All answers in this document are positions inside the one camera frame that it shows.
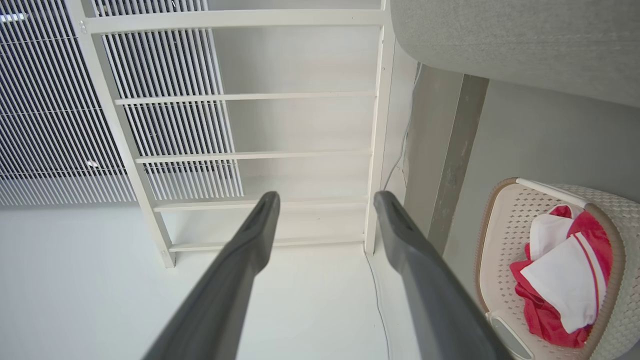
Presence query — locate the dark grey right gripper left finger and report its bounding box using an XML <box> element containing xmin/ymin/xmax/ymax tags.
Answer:
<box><xmin>142</xmin><ymin>191</ymin><xmax>281</xmax><ymax>360</ymax></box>

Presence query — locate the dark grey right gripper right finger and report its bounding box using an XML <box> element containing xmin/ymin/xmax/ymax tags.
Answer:
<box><xmin>373</xmin><ymin>190</ymin><xmax>514</xmax><ymax>360</ymax></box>

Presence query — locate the cream perforated laundry basket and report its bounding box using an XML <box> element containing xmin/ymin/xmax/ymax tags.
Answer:
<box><xmin>474</xmin><ymin>177</ymin><xmax>640</xmax><ymax>360</ymax></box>

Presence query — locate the red and white garment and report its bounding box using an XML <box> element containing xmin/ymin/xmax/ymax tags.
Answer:
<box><xmin>509</xmin><ymin>204</ymin><xmax>614</xmax><ymax>349</ymax></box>

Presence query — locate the white ladder shelf rack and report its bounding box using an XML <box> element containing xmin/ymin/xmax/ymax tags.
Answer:
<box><xmin>65</xmin><ymin>0</ymin><xmax>398</xmax><ymax>269</ymax></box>

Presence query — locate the white slatted grille panel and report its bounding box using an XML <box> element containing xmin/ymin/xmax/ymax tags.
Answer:
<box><xmin>0</xmin><ymin>0</ymin><xmax>245</xmax><ymax>207</ymax></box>

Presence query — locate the grey fabric sofa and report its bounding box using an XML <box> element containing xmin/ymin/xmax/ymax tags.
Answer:
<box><xmin>390</xmin><ymin>0</ymin><xmax>640</xmax><ymax>108</ymax></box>

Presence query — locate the thin white cable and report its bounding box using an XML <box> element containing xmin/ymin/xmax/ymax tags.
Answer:
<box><xmin>365</xmin><ymin>62</ymin><xmax>421</xmax><ymax>360</ymax></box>

